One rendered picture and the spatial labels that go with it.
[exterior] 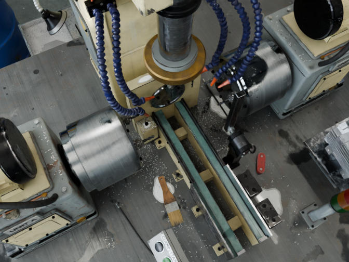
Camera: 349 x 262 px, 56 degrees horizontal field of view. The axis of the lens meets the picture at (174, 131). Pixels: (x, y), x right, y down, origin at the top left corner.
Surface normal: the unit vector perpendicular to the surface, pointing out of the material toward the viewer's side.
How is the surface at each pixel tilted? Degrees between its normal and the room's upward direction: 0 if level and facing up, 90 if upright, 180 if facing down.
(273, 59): 13
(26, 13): 0
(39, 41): 0
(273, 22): 0
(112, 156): 40
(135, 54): 90
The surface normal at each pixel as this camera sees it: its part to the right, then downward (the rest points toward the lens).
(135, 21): 0.47, 0.80
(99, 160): 0.30, 0.20
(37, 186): 0.00, -0.40
